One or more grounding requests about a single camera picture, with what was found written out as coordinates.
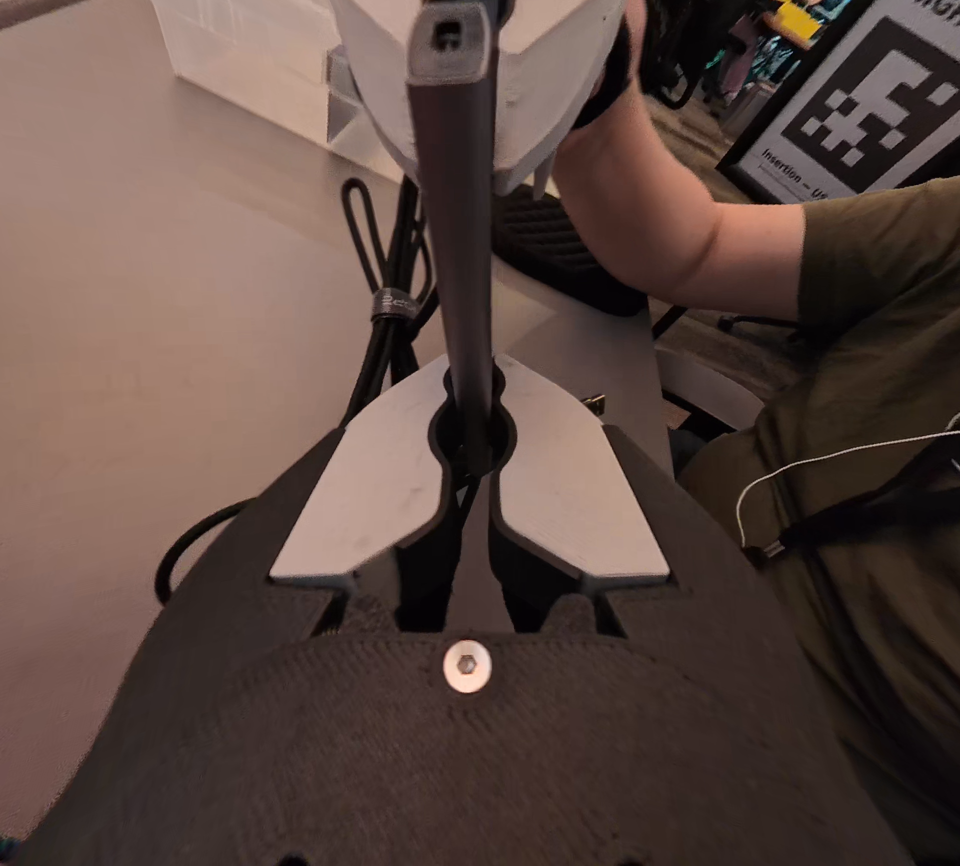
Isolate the person's right forearm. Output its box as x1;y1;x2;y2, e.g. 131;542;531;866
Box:
553;82;810;318

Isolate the black lanyard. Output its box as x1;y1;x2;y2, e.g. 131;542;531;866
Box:
750;431;960;570

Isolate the grey usb hub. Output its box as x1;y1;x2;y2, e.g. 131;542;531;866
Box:
407;2;502;477

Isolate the person in olive shirt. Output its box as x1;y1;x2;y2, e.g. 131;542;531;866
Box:
677;176;960;866

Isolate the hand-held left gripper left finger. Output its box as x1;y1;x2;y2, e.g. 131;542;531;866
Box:
268;356;453;593

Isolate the black mesh pad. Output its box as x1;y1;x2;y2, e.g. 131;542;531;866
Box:
491;187;652;318

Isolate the person's right hand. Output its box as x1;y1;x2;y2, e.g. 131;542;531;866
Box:
627;0;654;88

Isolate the thin white string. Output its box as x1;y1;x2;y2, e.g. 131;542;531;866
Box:
735;427;960;552

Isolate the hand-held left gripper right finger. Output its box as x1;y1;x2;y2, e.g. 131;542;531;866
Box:
489;353;672;598

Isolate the black-framed sign on stand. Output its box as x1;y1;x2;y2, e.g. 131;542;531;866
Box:
714;0;960;208

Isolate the black braided usb-c cable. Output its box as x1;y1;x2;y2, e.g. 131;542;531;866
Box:
153;0;502;606

